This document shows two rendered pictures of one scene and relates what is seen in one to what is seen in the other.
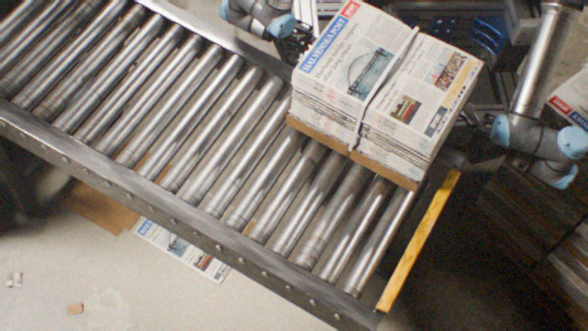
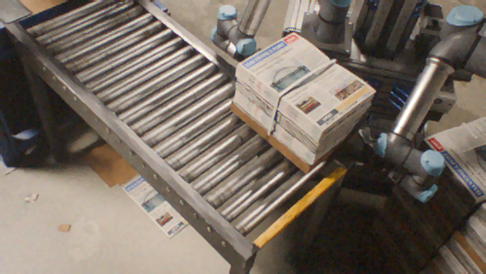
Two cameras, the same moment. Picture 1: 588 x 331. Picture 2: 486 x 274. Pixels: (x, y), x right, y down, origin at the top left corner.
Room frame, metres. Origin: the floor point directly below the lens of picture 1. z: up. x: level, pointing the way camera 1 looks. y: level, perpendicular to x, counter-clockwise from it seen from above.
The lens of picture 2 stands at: (-0.19, -0.34, 2.16)
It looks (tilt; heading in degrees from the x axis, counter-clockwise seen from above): 51 degrees down; 15
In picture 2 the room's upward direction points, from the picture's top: 10 degrees clockwise
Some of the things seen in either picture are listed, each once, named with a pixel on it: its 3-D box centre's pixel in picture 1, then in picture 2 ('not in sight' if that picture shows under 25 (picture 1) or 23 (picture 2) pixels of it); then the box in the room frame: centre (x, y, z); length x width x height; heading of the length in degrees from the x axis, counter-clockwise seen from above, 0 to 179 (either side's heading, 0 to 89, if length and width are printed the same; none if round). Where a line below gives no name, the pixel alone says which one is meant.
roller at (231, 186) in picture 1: (255, 151); (204, 124); (0.90, 0.10, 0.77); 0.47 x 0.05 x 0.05; 158
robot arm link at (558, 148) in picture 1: (559, 146); (423, 166); (0.97, -0.65, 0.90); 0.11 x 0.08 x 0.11; 81
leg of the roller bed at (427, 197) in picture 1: (412, 228); (316, 224); (0.96, -0.41, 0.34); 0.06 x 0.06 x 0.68; 68
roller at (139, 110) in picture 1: (152, 95); (147, 75); (1.02, 0.40, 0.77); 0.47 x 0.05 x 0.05; 158
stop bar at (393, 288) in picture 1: (420, 237); (302, 205); (0.71, -0.33, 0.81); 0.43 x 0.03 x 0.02; 158
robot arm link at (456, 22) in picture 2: not in sight; (462, 24); (1.67, -0.65, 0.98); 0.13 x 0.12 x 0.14; 81
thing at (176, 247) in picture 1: (197, 227); (167, 196); (0.99, 0.31, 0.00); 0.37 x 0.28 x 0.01; 68
